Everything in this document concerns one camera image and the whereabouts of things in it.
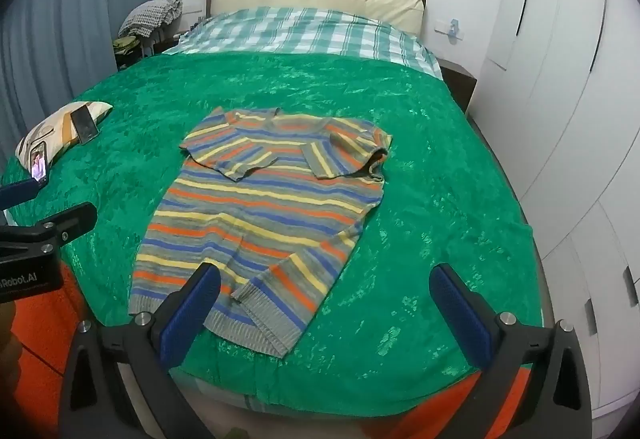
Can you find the patterned cream pillow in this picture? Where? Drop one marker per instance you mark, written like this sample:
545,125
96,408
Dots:
55,124

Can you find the smartphone with lit screen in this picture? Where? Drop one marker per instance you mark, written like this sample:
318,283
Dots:
39,162

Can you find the grey curtain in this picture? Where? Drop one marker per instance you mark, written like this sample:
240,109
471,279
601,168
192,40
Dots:
65,9

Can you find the green velvet blanket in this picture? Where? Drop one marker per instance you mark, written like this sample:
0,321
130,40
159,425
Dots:
425,169

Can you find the olive green bag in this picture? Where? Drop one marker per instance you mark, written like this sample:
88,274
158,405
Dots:
125,44

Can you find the dark wooden nightstand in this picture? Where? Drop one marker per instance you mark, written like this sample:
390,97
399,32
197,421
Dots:
460,79

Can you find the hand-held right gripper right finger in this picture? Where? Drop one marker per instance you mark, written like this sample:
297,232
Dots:
460,309

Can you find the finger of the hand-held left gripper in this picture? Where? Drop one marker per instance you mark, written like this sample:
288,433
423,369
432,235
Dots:
70,219
20,193

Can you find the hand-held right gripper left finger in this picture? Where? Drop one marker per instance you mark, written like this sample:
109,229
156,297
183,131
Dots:
192,306

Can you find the striped knit sweater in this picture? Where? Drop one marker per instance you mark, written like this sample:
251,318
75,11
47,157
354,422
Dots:
260,219

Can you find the grey smartphone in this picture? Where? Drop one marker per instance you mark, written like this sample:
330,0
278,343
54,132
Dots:
84,122

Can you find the checked cloth pile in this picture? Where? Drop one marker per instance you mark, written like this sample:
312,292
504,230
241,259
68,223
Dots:
150,16

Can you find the white wardrobe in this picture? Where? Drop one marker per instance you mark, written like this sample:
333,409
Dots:
575,119

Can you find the green white plaid bedsheet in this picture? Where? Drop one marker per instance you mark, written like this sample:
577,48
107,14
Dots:
310,31

